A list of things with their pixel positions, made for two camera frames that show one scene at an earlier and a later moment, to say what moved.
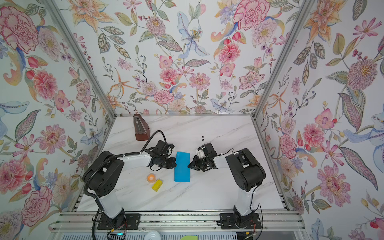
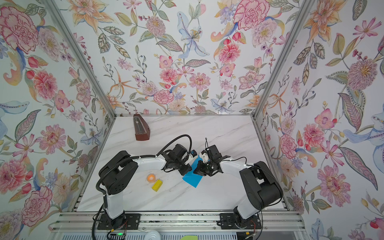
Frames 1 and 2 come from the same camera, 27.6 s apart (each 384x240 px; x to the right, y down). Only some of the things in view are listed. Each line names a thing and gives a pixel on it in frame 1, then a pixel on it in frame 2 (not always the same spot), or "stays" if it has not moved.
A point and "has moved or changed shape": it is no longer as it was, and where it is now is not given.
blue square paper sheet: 182,170 has moved or changed shape
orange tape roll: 151,178 stays
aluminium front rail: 66,222 stays
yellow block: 157,185 stays
